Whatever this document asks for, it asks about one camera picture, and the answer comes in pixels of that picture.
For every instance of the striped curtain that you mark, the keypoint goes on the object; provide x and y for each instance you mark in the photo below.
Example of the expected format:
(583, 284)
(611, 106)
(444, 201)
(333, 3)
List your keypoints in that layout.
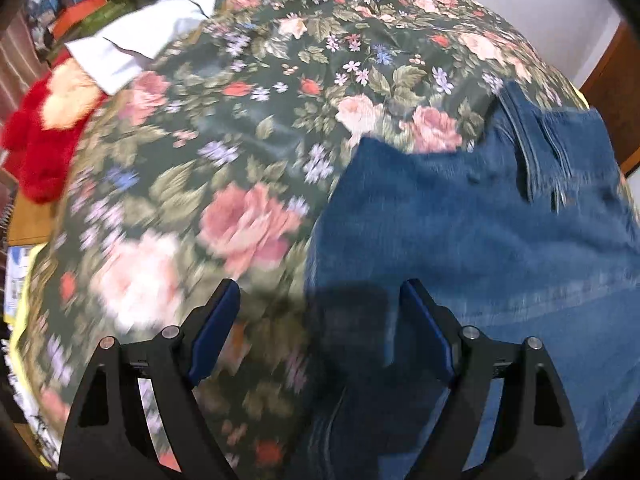
(15, 60)

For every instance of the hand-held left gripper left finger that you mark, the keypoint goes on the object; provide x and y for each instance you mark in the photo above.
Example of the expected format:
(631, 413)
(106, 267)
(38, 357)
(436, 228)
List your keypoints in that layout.
(216, 327)

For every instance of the white cloth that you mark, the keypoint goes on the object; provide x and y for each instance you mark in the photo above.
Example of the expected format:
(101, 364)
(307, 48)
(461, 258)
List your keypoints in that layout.
(150, 35)

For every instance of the blue denim jeans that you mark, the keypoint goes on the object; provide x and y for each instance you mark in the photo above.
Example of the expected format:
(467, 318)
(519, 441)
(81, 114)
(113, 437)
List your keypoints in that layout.
(450, 210)

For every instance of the wooden side table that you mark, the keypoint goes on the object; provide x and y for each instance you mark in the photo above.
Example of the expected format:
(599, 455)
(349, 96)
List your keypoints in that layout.
(30, 220)

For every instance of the red plush toy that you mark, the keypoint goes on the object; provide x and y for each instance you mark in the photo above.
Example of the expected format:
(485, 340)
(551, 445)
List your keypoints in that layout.
(35, 155)

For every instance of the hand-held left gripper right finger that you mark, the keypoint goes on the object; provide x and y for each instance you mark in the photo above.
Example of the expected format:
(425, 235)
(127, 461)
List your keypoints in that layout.
(424, 327)

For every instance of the floral blanket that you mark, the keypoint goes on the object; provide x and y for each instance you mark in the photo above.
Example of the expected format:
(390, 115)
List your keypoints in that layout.
(250, 110)

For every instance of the wooden door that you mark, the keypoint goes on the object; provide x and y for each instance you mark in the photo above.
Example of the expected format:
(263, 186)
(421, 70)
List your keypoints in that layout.
(620, 90)

